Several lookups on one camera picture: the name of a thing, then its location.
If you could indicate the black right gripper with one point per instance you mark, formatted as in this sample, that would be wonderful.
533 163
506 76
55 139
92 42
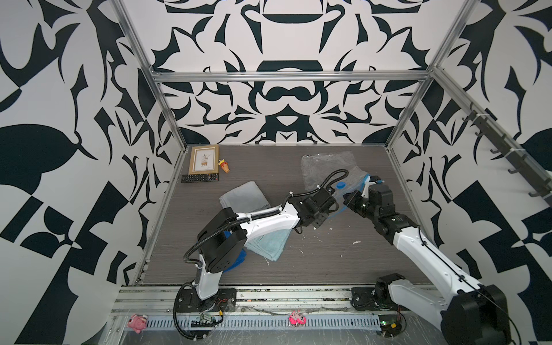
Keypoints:
351 202

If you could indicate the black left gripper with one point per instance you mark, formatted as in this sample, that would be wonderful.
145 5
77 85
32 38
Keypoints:
318 221

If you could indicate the clear plastic vacuum bag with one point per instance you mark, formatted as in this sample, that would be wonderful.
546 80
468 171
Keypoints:
339 170

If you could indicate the grey towel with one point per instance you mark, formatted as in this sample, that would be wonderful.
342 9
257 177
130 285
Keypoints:
246 198

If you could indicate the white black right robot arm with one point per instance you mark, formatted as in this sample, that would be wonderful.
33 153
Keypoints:
466 312

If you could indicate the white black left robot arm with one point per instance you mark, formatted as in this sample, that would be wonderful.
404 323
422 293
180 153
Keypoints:
220 242

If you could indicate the light teal folded towel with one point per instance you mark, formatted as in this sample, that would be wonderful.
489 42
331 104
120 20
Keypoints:
269 246

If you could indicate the dark blue folded towel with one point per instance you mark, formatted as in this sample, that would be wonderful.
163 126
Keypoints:
240 259

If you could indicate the ice cream cone toy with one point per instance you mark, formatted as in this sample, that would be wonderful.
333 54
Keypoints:
224 166

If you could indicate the black tv remote control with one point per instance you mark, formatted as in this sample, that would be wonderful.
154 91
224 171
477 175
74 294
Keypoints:
200 178

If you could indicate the black electronics box with led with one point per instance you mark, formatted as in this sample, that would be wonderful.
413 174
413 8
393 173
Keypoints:
391 328

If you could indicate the small green circuit board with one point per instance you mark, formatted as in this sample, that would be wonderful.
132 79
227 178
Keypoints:
205 319

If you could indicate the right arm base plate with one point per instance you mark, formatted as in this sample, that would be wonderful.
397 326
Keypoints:
364 299

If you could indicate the magenta toy on rail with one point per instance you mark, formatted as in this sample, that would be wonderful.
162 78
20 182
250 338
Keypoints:
297 319

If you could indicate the wooden picture frame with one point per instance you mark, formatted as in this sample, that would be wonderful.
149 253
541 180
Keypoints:
204 160

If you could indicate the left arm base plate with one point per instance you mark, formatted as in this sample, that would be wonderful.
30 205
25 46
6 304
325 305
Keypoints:
187 301

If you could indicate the white slotted cable duct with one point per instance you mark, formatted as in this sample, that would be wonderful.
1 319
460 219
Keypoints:
365 322

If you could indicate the black wall hook rack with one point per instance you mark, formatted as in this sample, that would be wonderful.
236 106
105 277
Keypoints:
504 145

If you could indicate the pink toy on rail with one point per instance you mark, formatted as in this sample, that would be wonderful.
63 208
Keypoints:
137 323

